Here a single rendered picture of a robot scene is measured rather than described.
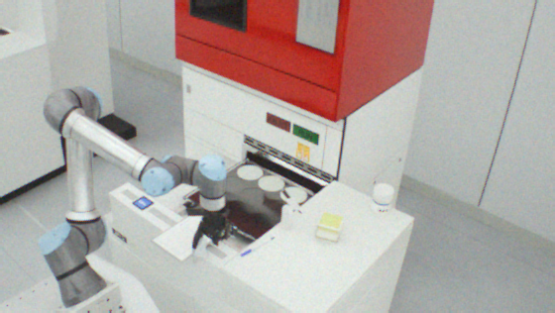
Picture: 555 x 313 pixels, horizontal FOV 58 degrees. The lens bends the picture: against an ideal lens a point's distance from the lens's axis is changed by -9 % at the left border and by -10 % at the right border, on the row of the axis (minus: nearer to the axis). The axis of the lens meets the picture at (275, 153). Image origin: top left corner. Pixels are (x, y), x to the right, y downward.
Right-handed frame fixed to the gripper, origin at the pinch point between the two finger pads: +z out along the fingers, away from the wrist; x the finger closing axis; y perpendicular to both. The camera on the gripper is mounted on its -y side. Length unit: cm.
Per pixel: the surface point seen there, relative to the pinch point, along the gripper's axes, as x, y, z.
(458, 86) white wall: 206, 4, 10
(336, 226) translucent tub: 28.0, 28.5, -8.9
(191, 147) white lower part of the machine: 58, -67, 17
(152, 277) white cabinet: -4.8, -25.7, 27.2
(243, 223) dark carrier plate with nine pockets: 21.9, -4.5, 4.5
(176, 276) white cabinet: -4.6, -11.5, 16.7
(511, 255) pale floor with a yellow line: 188, 72, 94
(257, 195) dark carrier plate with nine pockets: 37.5, -11.3, 4.5
